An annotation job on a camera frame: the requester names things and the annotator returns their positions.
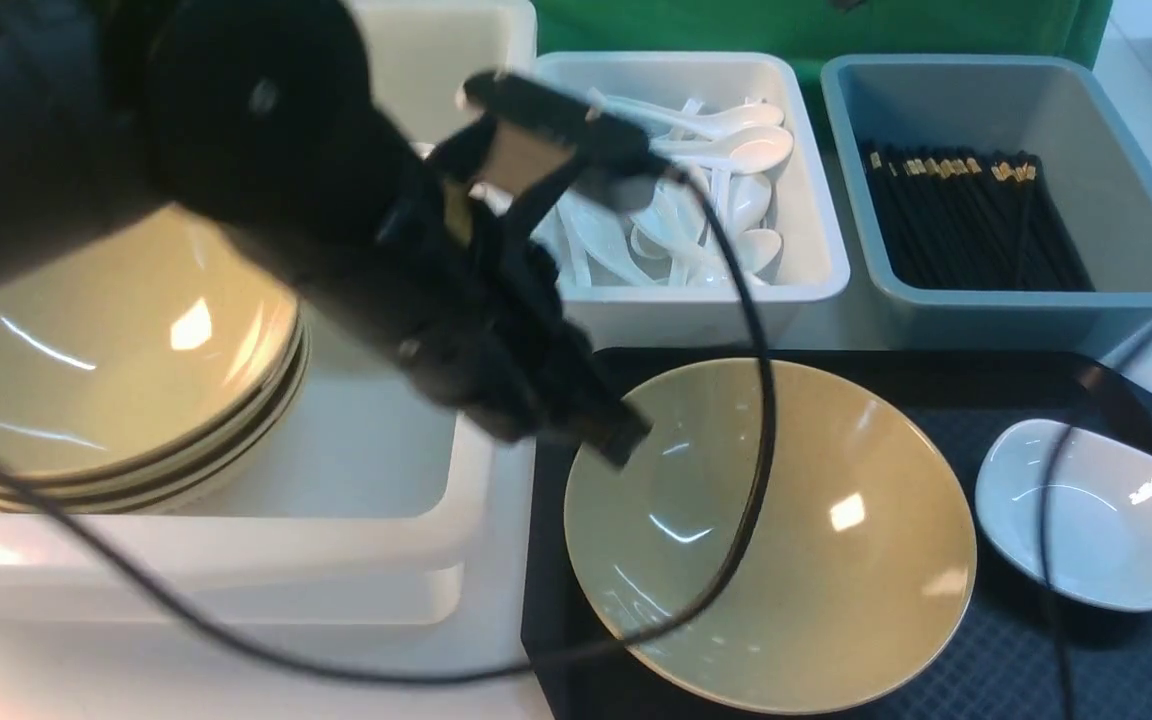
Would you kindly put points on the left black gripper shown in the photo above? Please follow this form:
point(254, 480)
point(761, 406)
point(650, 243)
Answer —
point(491, 341)

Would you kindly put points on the yellow noodle bowl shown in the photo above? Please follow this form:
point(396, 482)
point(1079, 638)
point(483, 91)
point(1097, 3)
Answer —
point(861, 565)

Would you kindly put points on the white sauce dish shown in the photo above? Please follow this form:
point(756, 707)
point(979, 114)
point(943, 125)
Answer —
point(1100, 519)

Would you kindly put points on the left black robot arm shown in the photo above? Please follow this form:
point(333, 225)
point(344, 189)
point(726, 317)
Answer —
point(259, 116)

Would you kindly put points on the top stacked yellow bowl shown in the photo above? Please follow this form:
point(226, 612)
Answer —
point(131, 344)

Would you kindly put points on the stacked yellow bowl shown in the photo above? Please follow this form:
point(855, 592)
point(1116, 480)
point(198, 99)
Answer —
point(280, 381)
point(281, 410)
point(131, 344)
point(266, 440)

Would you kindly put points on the bottom stacked yellow bowl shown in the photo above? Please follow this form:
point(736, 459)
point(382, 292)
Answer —
point(266, 440)

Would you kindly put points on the white spoon bin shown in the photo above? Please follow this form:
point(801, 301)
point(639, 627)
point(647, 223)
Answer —
point(656, 278)

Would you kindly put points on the large white plastic tub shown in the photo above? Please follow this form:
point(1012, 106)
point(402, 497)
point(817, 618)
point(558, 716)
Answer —
point(348, 503)

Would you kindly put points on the white spoon right lower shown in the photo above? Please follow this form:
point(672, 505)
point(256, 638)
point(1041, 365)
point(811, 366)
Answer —
point(755, 250)

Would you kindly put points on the white spoon long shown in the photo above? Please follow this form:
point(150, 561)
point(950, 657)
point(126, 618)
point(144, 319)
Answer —
point(690, 119)
point(748, 151)

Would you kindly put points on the white spoon top long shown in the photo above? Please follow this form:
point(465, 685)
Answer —
point(690, 119)

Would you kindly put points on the bundle of black chopsticks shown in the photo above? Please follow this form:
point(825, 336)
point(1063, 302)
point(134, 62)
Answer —
point(954, 218)

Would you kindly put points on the blue-grey chopstick bin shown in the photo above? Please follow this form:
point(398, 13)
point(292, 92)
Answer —
point(1099, 179)

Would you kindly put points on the black serving tray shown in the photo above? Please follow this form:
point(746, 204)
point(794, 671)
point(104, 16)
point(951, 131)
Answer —
point(1000, 664)

